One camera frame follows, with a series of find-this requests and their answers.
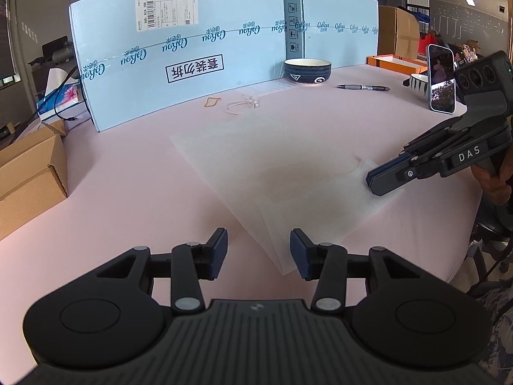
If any person's right hand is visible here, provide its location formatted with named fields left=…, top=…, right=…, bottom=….
left=470, top=165, right=512, bottom=206

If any dark blue ceramic bowl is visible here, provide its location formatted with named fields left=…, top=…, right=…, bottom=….
left=283, top=58, right=332, bottom=84

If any black cable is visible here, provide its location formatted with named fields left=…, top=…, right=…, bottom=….
left=28, top=57, right=93, bottom=122

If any large light blue carton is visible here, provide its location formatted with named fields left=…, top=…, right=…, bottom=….
left=70, top=0, right=285, bottom=131

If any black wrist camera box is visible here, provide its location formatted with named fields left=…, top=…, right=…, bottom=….
left=455, top=50, right=512, bottom=119

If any orange tray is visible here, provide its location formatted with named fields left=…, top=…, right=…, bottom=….
left=366, top=55, right=428, bottom=75

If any white black striped bowl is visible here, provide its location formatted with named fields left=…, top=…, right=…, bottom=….
left=409, top=73, right=430, bottom=100

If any smartphone with light case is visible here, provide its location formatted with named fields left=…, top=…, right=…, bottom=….
left=426, top=44, right=456, bottom=114

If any large brown cardboard carton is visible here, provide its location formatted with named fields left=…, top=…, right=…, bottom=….
left=377, top=5, right=420, bottom=59

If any grey black pen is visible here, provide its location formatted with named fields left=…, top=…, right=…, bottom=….
left=337, top=84, right=391, bottom=92

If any blue tissue box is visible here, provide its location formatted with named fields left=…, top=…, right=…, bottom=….
left=37, top=68, right=83, bottom=122

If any tan rubber band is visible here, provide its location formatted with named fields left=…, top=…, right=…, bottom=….
left=204, top=97, right=222, bottom=108

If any open brown cardboard box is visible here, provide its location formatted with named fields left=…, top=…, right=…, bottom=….
left=0, top=125, right=69, bottom=238

